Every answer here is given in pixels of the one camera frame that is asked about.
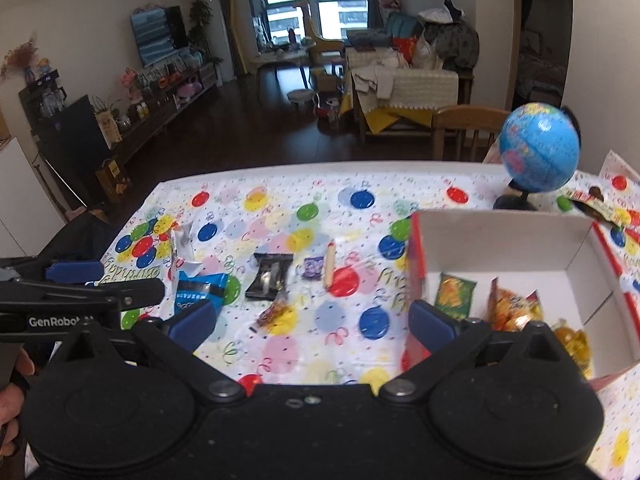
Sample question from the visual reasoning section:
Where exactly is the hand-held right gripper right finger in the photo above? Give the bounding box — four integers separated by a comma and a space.
377, 299, 572, 408

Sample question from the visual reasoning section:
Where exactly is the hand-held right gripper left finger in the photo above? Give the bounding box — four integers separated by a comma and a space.
50, 299, 248, 408

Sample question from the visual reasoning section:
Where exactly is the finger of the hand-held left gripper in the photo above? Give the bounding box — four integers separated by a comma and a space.
0, 256, 104, 284
0, 278, 167, 314

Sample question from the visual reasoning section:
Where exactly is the green snack packet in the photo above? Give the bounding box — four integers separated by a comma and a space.
433, 271, 478, 323

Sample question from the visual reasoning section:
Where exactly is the red orange snack packet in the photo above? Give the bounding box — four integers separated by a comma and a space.
486, 276, 546, 334

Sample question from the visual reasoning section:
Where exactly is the red cardboard box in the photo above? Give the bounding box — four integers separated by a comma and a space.
400, 209, 640, 393

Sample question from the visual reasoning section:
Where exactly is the yellow snack packet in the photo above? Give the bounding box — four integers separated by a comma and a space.
549, 316, 594, 380

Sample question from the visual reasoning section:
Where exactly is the person's left hand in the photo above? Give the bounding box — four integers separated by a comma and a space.
0, 348, 37, 457

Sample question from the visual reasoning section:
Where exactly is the blue snack packet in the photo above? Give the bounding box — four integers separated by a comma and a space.
173, 271, 229, 319

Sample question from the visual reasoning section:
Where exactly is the white crumpled wrapper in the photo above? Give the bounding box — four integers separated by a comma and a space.
169, 221, 202, 282

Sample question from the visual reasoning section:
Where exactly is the dark red candy packet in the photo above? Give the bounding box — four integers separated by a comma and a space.
254, 294, 292, 334

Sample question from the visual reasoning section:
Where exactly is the white cabinet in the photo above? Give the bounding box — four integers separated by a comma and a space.
0, 136, 67, 257

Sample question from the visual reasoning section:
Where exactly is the black snack packet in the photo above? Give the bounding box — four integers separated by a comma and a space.
244, 251, 295, 302

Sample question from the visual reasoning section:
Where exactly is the balloon print tablecloth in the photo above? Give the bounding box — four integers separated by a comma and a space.
99, 149, 640, 480

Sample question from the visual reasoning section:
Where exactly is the sausage stick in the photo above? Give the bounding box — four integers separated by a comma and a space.
323, 240, 338, 289

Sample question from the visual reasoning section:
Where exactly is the small purple candy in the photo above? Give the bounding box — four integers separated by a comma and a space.
301, 255, 326, 280

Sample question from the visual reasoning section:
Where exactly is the dark wooden media cabinet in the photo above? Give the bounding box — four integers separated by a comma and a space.
94, 66, 224, 202

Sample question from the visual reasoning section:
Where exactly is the wooden chair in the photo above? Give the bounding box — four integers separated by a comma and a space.
431, 105, 512, 164

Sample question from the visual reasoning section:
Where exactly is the colourful striped snack packet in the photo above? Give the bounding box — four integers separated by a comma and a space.
564, 186, 634, 227

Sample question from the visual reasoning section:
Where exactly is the blue globe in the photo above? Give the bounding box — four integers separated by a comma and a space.
491, 101, 583, 212

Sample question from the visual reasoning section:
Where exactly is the dried flower bunch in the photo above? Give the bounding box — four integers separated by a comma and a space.
0, 34, 39, 82

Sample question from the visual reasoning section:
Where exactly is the table with cream cloth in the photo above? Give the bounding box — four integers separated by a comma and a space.
346, 46, 474, 144

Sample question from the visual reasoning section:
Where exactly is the television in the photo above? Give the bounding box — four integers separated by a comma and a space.
130, 5, 191, 68

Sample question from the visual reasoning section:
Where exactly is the round white stool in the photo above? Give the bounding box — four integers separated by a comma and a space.
286, 88, 316, 109

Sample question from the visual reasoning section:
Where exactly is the low coffee table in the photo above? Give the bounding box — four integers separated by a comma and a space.
249, 41, 317, 97

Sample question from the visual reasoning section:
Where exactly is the tall green plant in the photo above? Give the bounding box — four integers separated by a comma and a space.
188, 0, 217, 52

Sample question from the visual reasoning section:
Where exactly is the pile of clothes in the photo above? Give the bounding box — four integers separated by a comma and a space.
416, 0, 482, 72

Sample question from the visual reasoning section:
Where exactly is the teal sofa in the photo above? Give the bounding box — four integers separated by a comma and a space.
384, 11, 423, 41

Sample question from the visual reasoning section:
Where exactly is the yellow wooden armchair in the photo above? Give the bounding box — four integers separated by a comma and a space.
291, 0, 347, 59

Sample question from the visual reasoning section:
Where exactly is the grey curtain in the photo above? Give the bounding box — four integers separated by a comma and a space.
359, 0, 384, 42

